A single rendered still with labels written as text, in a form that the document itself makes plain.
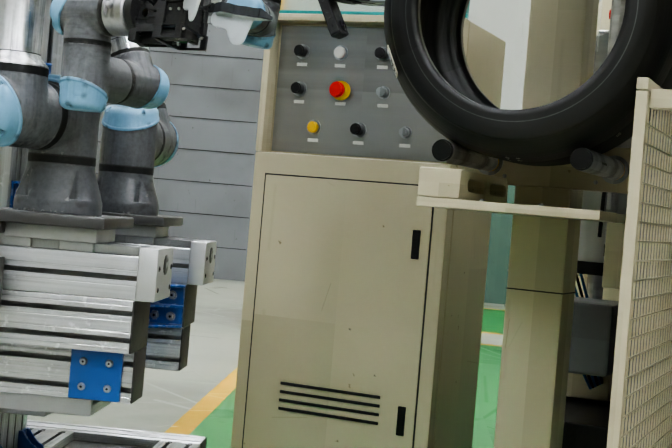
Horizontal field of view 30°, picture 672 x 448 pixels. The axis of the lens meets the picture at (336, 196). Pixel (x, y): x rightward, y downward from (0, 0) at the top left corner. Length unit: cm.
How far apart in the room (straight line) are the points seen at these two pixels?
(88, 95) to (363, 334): 141
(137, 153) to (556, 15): 98
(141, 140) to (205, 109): 930
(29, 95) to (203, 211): 986
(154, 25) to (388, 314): 146
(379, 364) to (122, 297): 120
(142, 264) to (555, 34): 118
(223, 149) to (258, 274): 859
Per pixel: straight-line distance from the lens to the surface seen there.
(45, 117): 211
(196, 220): 1192
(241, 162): 1187
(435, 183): 251
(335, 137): 330
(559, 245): 282
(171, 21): 190
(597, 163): 248
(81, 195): 218
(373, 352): 321
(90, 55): 200
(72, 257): 215
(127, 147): 265
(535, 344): 284
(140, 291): 213
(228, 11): 193
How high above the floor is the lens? 77
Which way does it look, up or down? 1 degrees up
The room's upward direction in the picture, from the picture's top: 5 degrees clockwise
